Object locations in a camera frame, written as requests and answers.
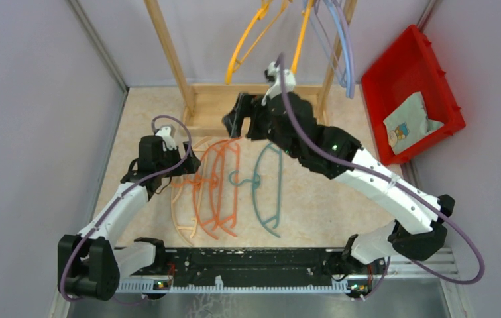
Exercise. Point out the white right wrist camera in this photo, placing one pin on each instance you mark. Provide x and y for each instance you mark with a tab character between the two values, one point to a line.
277	79

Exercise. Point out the red plastic bin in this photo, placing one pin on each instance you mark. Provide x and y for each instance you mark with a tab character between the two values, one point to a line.
409	65

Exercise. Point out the beige plastic hanger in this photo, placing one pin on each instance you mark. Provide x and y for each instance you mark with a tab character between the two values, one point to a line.
184	232

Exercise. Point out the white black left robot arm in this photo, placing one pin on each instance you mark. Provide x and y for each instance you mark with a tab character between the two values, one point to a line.
89	266

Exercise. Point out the printed cloth in bin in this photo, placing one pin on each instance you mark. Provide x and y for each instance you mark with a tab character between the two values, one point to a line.
409	123

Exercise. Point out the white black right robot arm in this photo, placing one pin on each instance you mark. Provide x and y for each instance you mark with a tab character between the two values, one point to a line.
417	232

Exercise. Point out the light blue plastic hanger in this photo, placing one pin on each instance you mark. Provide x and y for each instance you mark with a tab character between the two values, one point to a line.
341	57

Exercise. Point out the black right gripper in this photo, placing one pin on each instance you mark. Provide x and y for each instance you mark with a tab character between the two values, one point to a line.
245	105

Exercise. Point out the teal plastic hanger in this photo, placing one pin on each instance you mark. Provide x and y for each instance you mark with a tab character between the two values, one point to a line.
265	184

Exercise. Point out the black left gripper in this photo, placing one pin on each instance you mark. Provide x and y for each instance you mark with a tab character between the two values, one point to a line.
190	165

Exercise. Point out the yellow plastic hanger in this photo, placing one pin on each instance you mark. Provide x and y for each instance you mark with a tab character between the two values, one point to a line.
306	12
238	58

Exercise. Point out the wooden hanger rack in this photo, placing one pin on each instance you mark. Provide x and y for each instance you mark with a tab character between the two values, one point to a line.
205	104

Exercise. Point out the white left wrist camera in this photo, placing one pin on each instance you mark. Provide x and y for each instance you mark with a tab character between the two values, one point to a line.
166	133

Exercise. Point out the orange plastic hanger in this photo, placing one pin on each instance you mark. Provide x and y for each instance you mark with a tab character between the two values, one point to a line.
219	205
199	179

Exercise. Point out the lilac plastic hanger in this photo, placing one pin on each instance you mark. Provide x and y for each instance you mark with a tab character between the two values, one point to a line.
346	77

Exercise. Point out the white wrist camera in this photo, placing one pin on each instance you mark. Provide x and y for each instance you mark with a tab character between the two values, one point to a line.
166	133
277	79

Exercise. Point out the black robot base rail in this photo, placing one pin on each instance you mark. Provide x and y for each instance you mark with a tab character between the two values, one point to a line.
254	270

